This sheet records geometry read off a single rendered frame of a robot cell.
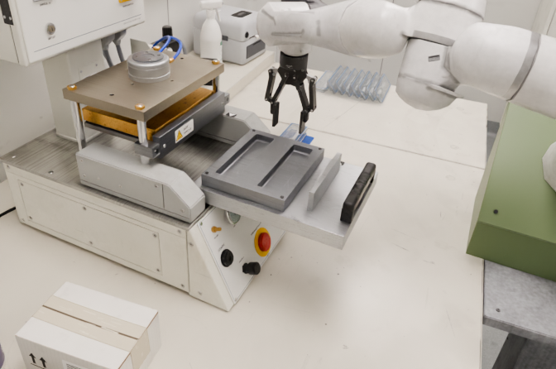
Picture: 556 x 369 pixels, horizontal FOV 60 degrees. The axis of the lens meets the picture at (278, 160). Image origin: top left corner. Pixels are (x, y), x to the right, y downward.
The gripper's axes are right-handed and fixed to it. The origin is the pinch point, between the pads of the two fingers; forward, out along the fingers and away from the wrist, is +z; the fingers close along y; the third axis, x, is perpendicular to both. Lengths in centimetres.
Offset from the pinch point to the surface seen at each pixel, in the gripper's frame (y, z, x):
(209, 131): -6.9, -10.1, -32.6
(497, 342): 80, 85, 26
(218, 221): 7, -5, -54
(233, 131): -0.7, -12.1, -32.7
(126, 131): -12, -19, -54
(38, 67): -60, -13, -29
